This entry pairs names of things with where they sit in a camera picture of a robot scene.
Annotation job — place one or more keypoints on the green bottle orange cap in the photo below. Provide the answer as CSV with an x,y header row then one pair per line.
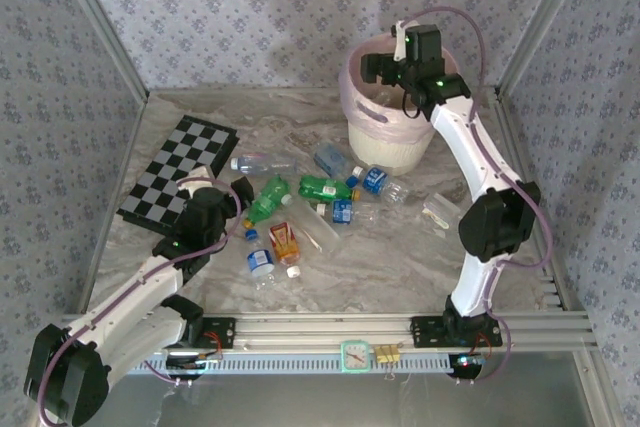
x,y
267,197

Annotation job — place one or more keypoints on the clear bottle blue label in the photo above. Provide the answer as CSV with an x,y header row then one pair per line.
x,y
262,163

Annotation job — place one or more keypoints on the orange juice bottle red label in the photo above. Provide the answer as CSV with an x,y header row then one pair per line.
x,y
285,244

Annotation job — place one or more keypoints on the blue-label clear bottle blue cap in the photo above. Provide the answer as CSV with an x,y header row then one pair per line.
x,y
260,261

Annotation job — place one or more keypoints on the tall clear Ganten bottle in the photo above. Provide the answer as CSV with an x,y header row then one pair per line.
x,y
317,229

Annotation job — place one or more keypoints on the green bottle white label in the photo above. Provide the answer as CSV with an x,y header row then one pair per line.
x,y
322,187

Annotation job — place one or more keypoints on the clear plastic package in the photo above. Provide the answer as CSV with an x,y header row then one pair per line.
x,y
440,212

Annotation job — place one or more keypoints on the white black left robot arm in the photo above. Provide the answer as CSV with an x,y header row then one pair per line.
x,y
135,292

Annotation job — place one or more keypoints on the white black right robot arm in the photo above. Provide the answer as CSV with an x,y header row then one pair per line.
x,y
472,157

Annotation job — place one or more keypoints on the pink plastic bin liner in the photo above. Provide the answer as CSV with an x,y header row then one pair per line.
x,y
350,92

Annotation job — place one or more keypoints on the cream plastic bin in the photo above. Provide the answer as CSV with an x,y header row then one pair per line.
x,y
385,154

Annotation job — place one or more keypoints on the black grey chessboard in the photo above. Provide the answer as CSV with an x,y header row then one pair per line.
x,y
170,162

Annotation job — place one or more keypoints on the loose blue bottle cap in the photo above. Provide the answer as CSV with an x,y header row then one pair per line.
x,y
352,181

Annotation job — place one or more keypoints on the small electronics board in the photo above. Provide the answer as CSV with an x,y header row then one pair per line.
x,y
467,362
187,363

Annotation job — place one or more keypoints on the small teal clock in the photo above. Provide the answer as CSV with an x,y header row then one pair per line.
x,y
355,357

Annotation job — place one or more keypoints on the yellow terminal block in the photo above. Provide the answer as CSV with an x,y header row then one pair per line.
x,y
387,353

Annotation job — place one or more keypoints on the aluminium side rail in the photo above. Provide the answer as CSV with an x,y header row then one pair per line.
x,y
116,197
520,147

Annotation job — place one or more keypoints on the aluminium frame post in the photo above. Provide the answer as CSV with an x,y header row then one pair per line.
x,y
545,22
100,22

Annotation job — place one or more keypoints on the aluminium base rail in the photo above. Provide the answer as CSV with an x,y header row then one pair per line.
x,y
325,329

